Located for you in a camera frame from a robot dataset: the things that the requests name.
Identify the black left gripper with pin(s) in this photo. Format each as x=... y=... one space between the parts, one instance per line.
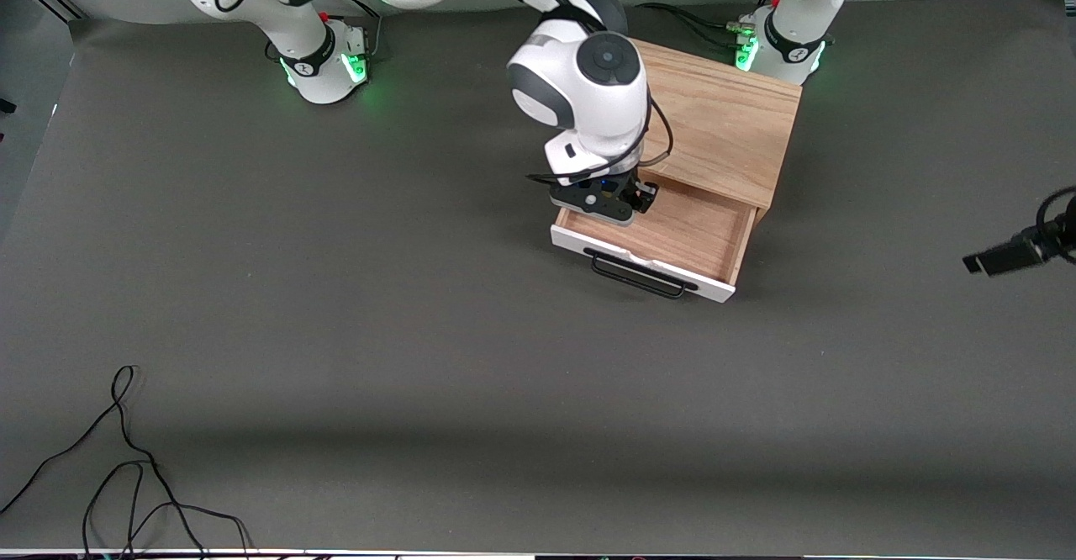
x=1052 y=235

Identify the light wooden cabinet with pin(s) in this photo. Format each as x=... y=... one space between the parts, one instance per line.
x=723 y=114

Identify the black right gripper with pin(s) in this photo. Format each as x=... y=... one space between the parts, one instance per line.
x=636 y=192

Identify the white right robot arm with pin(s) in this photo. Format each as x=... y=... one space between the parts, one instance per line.
x=588 y=97

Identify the white-fronted wooden drawer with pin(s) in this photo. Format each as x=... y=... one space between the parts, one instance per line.
x=689 y=232

